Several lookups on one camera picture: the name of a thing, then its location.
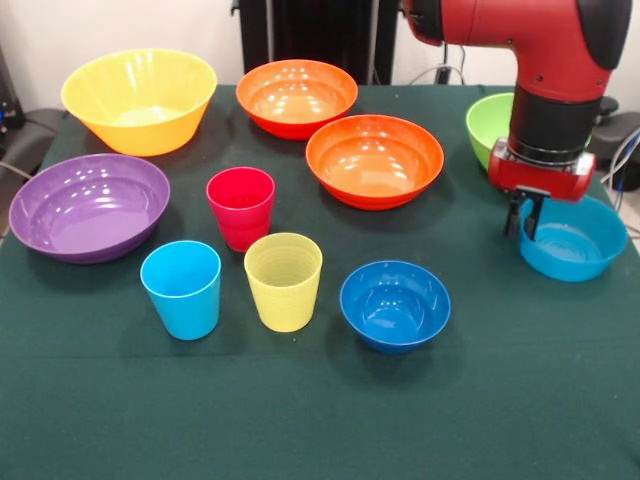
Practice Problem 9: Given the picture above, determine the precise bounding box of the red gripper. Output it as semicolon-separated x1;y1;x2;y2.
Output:
487;138;597;242

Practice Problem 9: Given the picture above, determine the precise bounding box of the light blue bowl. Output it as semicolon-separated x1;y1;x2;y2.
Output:
518;194;629;283

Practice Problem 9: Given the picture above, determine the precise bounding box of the light green bowl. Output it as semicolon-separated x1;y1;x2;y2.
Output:
465;92;516;174

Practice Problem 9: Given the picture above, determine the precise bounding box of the dark blue bowl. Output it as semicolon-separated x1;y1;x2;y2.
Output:
339;259;452;356

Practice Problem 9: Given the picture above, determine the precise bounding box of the orange bowl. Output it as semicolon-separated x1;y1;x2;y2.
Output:
305;114;446;210
235;58;359;141

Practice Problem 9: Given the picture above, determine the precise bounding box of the yellow-green cup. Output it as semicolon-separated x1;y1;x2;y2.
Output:
243;232;324;334

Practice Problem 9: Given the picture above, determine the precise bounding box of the black rounded base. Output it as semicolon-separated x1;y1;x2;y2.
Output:
589;112;640;174

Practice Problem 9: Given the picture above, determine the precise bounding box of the black knob clamp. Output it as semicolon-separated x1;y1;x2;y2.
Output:
598;96;621;130

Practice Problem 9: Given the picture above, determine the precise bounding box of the dark green tablecloth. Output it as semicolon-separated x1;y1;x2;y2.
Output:
0;83;640;480

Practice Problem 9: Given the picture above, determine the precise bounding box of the red cup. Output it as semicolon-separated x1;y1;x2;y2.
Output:
205;166;277;253

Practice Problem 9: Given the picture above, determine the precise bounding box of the light blue cup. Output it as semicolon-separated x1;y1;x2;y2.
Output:
139;240;223;342

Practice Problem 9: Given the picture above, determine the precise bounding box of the large yellow bowl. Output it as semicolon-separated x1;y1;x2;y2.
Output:
60;47;219;158

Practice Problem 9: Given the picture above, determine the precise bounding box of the purple bowl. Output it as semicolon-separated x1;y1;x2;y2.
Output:
8;152;172;265

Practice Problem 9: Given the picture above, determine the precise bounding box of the black chair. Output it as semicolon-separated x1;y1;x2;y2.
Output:
0;107;68;181

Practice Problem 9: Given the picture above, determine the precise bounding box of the grey blue cable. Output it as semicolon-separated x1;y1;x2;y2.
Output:
599;127;640;194

